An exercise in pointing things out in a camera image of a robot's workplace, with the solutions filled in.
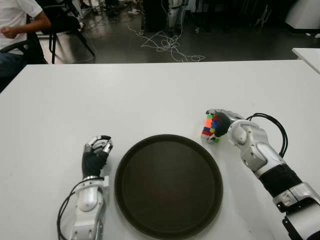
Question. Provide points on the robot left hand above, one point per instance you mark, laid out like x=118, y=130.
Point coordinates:
x=93, y=160

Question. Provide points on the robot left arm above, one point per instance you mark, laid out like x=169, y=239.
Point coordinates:
x=87, y=197

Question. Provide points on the person in white shirt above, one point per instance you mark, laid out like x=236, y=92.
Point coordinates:
x=15, y=15

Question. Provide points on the black office chair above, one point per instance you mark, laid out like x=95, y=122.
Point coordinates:
x=35, y=50
x=62, y=22

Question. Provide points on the black cabinet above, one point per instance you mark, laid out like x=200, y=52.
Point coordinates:
x=155, y=15

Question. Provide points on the multicoloured Rubik's cube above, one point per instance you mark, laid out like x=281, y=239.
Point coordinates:
x=208, y=122

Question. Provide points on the white cabinet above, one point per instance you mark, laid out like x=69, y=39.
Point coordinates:
x=305, y=15

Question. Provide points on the dark round plate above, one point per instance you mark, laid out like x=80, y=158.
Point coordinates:
x=162, y=200

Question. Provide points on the white side table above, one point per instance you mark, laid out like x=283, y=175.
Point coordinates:
x=310, y=56

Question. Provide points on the white power strip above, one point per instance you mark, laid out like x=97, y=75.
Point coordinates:
x=133, y=12

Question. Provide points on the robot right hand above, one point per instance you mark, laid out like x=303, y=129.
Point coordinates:
x=223, y=125

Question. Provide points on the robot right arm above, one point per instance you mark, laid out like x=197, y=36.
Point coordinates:
x=260, y=150

